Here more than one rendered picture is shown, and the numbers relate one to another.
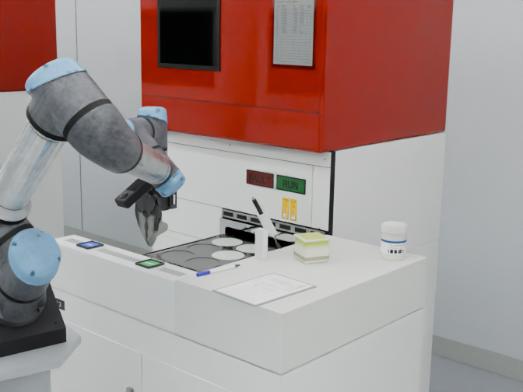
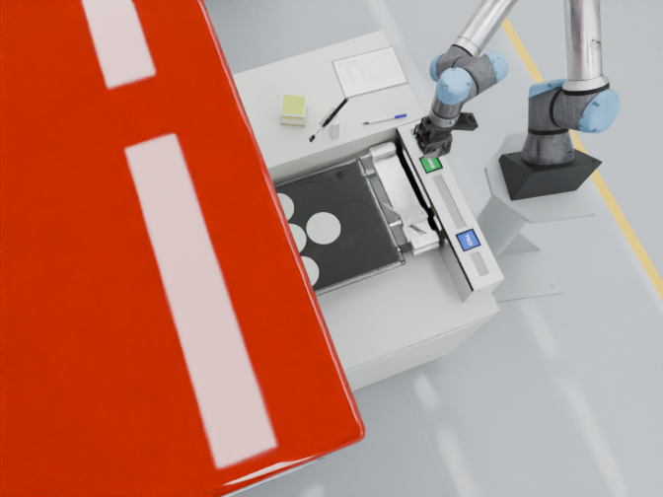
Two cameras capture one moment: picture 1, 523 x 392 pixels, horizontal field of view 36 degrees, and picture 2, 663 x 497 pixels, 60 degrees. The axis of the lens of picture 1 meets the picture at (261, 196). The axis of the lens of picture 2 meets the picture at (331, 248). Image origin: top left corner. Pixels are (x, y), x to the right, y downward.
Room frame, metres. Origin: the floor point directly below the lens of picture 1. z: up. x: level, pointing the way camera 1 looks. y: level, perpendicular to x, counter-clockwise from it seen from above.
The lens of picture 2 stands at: (2.92, 0.41, 2.49)
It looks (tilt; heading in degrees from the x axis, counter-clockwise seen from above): 70 degrees down; 206
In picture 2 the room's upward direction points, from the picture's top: 2 degrees clockwise
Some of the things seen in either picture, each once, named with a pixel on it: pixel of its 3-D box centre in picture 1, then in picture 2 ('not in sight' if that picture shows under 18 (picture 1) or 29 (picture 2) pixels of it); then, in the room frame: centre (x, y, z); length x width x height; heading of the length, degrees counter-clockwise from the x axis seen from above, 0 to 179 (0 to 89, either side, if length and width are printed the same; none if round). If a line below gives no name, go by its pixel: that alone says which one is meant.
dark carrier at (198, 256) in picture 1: (228, 256); (323, 228); (2.36, 0.10, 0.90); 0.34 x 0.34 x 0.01; 49
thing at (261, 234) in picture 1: (265, 234); (330, 125); (2.11, -0.01, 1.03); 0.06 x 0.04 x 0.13; 139
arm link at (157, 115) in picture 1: (152, 128); (452, 93); (2.05, 0.28, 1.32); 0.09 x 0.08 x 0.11; 153
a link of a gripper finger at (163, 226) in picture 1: (159, 229); not in sight; (2.05, 0.27, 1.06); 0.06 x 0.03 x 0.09; 139
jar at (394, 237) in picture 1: (393, 240); not in sight; (2.14, -0.37, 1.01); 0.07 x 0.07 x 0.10
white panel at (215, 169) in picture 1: (233, 196); not in sight; (2.65, 0.10, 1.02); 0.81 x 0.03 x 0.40; 49
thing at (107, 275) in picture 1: (120, 279); (443, 209); (2.13, 0.39, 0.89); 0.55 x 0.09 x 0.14; 49
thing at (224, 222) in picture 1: (269, 243); not in sight; (2.52, -0.03, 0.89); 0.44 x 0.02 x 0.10; 49
